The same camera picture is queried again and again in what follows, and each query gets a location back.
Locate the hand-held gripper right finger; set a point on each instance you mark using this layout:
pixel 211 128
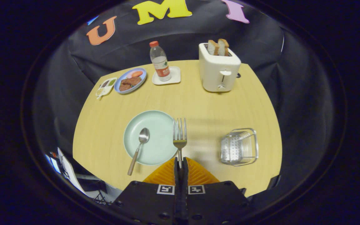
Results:
pixel 214 203

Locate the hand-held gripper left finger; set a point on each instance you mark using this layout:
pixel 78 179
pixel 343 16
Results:
pixel 148 203

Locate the pale green round plate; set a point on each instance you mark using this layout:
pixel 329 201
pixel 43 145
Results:
pixel 158 143

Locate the blue oval plate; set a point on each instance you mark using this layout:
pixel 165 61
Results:
pixel 119 89

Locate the brown meat slices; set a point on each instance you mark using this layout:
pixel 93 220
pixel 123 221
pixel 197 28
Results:
pixel 130 82

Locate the white divided condiment tray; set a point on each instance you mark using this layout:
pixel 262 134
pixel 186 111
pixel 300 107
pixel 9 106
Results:
pixel 105 87

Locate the white square coaster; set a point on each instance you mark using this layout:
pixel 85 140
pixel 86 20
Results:
pixel 175 76

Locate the orange sausage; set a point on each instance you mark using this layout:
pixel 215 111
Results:
pixel 136 74

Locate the cream white toaster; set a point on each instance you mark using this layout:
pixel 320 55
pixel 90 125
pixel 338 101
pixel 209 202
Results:
pixel 219 72

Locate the clear water bottle red cap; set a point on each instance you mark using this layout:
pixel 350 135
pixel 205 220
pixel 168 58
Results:
pixel 161 64

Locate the toast bread slice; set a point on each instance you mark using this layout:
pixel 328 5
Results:
pixel 212 48
pixel 223 47

